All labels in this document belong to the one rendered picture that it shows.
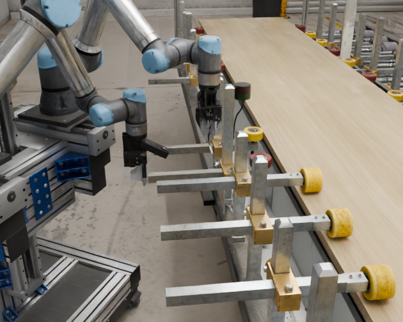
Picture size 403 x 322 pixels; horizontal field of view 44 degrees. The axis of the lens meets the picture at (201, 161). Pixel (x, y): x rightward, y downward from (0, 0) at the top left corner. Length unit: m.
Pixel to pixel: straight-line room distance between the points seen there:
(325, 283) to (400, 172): 1.03
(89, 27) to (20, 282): 1.02
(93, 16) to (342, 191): 1.05
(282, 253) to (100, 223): 2.10
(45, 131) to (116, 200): 1.45
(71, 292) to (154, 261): 0.61
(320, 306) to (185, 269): 1.85
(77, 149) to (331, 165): 0.94
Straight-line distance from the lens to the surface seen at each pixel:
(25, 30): 1.46
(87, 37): 1.94
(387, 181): 1.80
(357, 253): 1.42
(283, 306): 1.16
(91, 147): 1.89
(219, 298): 1.16
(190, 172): 1.83
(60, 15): 1.45
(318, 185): 1.63
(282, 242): 1.14
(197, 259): 2.81
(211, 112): 1.67
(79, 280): 2.41
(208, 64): 1.62
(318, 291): 0.91
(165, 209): 3.24
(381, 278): 1.24
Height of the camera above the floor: 1.72
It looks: 27 degrees down
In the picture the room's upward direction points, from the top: straight up
